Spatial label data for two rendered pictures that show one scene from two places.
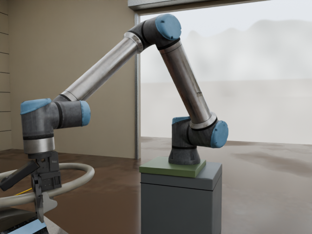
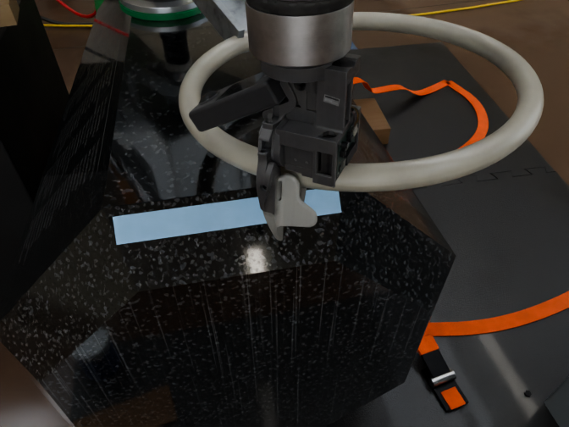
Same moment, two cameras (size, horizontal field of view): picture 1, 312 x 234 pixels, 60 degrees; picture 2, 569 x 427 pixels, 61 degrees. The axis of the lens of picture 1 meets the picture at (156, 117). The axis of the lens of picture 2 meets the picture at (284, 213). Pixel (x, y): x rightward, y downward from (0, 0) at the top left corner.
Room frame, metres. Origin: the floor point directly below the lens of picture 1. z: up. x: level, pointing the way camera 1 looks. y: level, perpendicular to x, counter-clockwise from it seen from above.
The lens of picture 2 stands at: (0.61, 0.05, 1.28)
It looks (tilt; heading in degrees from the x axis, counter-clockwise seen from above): 46 degrees down; 55
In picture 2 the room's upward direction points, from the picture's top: straight up
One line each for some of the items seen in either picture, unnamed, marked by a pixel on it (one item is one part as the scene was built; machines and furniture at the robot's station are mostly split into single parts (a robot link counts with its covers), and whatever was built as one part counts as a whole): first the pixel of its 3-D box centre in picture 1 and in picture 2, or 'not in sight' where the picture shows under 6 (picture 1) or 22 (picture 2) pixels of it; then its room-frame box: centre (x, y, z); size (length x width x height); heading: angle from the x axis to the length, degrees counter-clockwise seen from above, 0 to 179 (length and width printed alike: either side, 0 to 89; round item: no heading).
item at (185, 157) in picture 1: (184, 153); not in sight; (1.60, -0.17, 0.93); 0.19 x 0.19 x 0.10
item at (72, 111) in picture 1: (69, 114); not in sight; (0.94, 0.30, 1.19); 0.12 x 0.12 x 0.09; 43
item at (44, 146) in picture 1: (39, 146); (301, 25); (0.85, 0.37, 1.10); 0.10 x 0.09 x 0.05; 30
